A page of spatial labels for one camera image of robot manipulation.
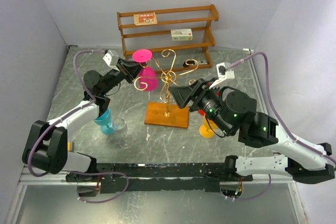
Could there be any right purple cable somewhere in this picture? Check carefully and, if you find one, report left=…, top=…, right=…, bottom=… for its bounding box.
left=229, top=52, right=336, bottom=167

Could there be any purple cable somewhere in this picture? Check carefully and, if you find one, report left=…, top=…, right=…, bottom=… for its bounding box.
left=27, top=49, right=106, bottom=177
left=229, top=52, right=336, bottom=167

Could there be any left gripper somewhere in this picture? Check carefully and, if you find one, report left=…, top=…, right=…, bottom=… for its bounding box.
left=101, top=57, right=147, bottom=95

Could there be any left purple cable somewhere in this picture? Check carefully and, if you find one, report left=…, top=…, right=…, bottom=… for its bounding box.
left=27, top=49, right=106, bottom=177

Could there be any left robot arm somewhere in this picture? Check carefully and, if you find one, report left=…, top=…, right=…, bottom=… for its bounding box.
left=22, top=58, right=143, bottom=182

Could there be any small black device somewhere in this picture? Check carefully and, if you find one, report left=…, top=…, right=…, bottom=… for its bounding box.
left=183, top=59, right=198, bottom=68

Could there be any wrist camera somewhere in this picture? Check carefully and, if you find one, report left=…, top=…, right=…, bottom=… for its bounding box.
left=102, top=50, right=119, bottom=69
left=216, top=62, right=235, bottom=81

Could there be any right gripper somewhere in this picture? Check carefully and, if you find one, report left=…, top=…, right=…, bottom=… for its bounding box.
left=169, top=77, right=233, bottom=135

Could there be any green white small box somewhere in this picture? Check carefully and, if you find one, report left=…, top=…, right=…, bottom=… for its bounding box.
left=171, top=28, right=193, bottom=41

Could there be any yellow grey sponge block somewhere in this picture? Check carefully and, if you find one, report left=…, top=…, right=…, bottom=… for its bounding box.
left=67, top=141, right=74, bottom=152

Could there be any blue wine glass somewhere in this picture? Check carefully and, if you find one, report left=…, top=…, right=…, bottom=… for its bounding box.
left=94, top=109, right=114, bottom=135

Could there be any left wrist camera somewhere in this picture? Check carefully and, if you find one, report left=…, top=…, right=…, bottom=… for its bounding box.
left=102, top=50, right=119, bottom=69

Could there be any wooden shelf rack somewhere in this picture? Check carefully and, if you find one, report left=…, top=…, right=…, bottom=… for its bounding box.
left=117, top=4, right=219, bottom=68

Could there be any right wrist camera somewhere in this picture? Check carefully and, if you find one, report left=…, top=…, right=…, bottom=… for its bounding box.
left=216, top=62, right=235, bottom=81

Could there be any gold wine glass rack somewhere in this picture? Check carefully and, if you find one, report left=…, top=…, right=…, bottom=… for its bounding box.
left=144, top=49, right=199, bottom=129

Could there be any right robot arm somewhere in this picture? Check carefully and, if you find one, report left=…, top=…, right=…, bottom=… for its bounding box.
left=169, top=79, right=335, bottom=184

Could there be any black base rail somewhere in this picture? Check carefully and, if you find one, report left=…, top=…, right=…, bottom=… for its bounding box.
left=65, top=162, right=254, bottom=195

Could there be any pink wine glass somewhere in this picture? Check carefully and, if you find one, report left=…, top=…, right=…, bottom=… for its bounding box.
left=132, top=49, right=158, bottom=92

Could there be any clear wine glass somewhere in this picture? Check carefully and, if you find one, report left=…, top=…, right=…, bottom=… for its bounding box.
left=112, top=118, right=133, bottom=149

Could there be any yellow wine glass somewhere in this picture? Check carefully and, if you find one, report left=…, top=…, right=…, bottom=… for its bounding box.
left=199, top=116, right=217, bottom=138

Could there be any red wine glass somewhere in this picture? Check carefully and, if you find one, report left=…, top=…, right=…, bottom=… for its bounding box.
left=198, top=110, right=205, bottom=116

